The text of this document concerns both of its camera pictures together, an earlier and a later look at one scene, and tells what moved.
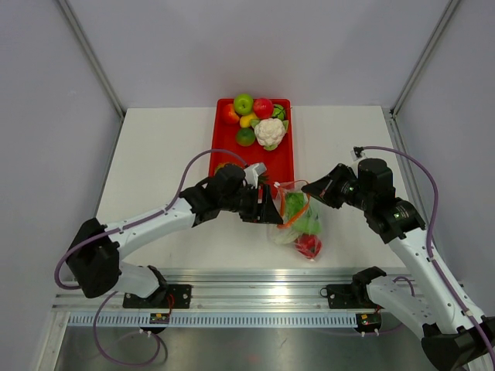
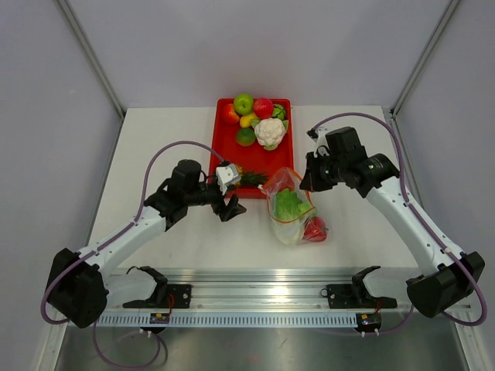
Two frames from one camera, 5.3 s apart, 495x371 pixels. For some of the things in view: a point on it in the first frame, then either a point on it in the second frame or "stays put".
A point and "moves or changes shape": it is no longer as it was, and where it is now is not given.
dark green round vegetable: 278,112 stays put
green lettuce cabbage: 299,219 moves or changes shape
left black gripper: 265,212 to 231,209
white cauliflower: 269,131 stays put
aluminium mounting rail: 221,297 stays put
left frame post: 94,58 stays put
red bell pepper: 309,245 to 315,229
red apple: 263,108 stays put
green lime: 245,137 stays put
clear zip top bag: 301,223 moves or changes shape
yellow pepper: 245,120 stays put
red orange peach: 230,115 stays put
